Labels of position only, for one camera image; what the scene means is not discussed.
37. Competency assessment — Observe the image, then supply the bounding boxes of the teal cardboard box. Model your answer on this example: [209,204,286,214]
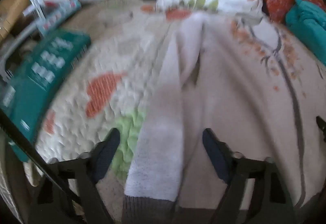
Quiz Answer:
[0,29,92,162]

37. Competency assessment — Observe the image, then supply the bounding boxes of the light blue toy box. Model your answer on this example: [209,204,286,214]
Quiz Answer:
[37,0,81,37]

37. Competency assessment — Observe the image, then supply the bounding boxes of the pale pink knit sweater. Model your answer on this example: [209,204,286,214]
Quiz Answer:
[122,13,306,223]

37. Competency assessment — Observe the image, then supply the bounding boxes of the quilted heart pattern bedspread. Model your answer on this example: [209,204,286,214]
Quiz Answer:
[24,0,326,219]

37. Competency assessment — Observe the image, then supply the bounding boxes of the teal plush towel bundle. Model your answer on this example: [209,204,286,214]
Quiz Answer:
[285,0,326,65]

